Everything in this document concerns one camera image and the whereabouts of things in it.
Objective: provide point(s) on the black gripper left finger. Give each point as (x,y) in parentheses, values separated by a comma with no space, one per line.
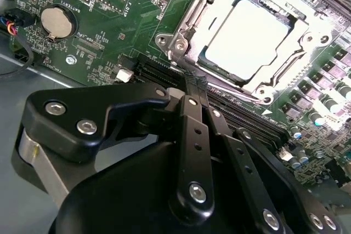
(68,130)

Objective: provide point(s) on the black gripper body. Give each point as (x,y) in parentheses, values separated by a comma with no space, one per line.
(123,204)

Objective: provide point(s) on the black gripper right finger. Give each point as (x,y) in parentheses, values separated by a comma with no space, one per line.
(233,151)

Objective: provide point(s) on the CPU with silver top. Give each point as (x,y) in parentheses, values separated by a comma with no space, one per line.
(246,39)

